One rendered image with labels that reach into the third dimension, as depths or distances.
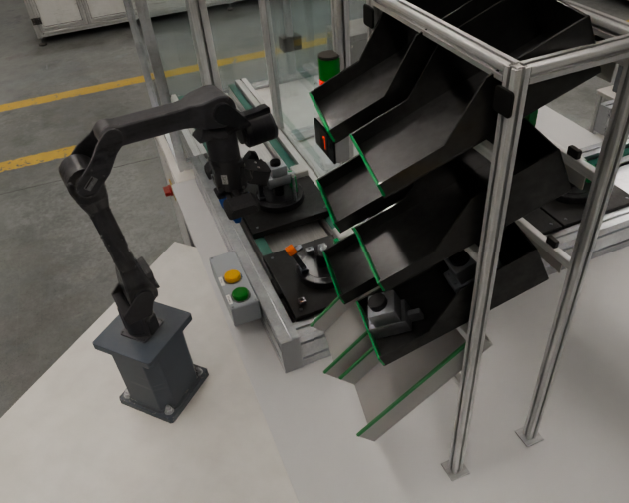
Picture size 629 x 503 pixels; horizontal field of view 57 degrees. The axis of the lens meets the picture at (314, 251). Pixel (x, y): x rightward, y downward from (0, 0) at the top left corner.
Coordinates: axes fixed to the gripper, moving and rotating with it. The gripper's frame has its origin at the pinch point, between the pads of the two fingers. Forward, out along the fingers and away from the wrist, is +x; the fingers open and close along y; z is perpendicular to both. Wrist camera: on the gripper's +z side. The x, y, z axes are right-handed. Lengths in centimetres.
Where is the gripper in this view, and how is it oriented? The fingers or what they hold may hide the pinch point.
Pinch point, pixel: (235, 208)
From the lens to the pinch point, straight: 116.6
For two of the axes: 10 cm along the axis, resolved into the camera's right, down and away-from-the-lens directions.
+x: 0.7, 7.6, 6.4
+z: 9.2, -2.9, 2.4
